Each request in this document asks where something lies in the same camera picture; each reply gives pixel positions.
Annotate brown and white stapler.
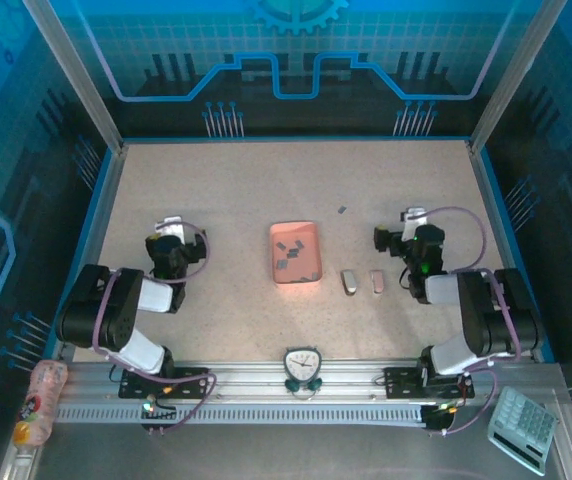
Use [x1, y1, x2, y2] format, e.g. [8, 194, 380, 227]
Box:
[340, 269, 360, 297]

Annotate pink plastic tray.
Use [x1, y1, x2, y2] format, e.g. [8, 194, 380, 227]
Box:
[268, 221, 324, 286]

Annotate aluminium table side bar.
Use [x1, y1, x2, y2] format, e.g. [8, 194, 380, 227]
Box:
[467, 141, 547, 362]
[58, 143, 128, 362]

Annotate white alarm clock teal bells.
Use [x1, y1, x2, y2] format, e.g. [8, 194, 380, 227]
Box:
[282, 346, 324, 400]

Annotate black controller box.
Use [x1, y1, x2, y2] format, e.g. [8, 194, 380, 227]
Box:
[139, 398, 178, 434]
[421, 402, 461, 437]

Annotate pink plastic bottle yellow cap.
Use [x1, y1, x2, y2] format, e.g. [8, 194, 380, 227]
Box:
[12, 358, 70, 448]

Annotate teal desk calculator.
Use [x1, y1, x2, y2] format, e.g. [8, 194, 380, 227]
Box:
[486, 385, 558, 476]

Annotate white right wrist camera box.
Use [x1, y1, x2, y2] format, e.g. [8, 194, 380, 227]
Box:
[398, 206, 428, 242]

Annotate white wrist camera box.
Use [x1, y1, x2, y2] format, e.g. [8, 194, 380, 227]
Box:
[398, 206, 428, 242]
[151, 215, 188, 242]

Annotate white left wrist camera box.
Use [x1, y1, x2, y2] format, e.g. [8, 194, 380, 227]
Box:
[151, 215, 188, 242]

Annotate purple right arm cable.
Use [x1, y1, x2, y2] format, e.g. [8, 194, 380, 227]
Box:
[401, 205, 523, 436]

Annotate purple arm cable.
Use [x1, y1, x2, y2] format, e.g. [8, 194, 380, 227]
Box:
[401, 205, 523, 436]
[91, 222, 217, 435]

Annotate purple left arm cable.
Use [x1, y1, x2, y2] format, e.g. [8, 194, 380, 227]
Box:
[91, 222, 217, 435]

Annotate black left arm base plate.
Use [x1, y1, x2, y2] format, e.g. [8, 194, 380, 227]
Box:
[118, 366, 212, 400]

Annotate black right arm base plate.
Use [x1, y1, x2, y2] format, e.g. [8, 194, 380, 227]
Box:
[383, 366, 476, 400]

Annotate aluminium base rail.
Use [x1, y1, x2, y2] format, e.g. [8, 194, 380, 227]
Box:
[60, 358, 565, 402]

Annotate grey slotted cable duct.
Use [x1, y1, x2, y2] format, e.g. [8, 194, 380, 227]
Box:
[55, 403, 430, 426]

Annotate aluminium frame post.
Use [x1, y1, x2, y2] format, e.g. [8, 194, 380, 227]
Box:
[21, 0, 128, 154]
[467, 0, 570, 154]

